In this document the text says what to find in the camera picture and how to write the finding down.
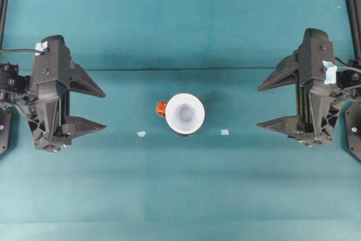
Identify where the black aluminium frame rail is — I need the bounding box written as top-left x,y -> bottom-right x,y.
0,0 -> 11,52
344,0 -> 361,64

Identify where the white paper cup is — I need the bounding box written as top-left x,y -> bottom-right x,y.
165,93 -> 206,134

